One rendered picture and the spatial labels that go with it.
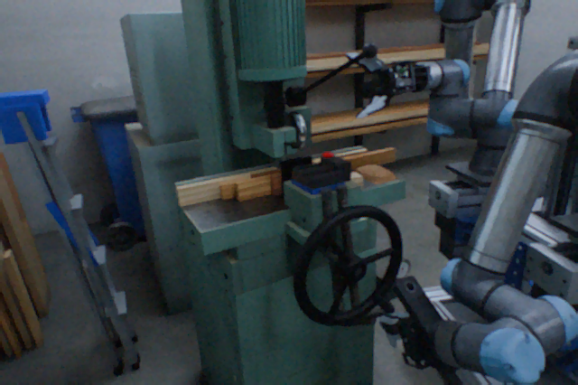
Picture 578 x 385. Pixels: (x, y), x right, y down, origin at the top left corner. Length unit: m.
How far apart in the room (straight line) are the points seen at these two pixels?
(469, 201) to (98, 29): 2.64
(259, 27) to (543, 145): 0.62
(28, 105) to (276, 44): 0.90
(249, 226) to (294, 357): 0.44
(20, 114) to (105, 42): 1.77
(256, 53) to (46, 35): 2.40
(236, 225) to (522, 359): 0.60
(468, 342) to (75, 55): 2.99
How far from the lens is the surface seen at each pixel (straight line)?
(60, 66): 3.28
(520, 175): 0.80
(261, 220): 0.97
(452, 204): 1.49
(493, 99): 1.18
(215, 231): 0.93
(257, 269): 1.02
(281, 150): 1.07
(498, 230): 0.81
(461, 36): 1.42
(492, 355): 0.70
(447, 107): 1.18
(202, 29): 1.23
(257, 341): 1.14
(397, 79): 1.03
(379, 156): 1.32
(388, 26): 4.18
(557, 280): 1.16
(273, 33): 1.00
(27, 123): 1.58
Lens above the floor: 1.29
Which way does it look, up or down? 21 degrees down
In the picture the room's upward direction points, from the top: 3 degrees counter-clockwise
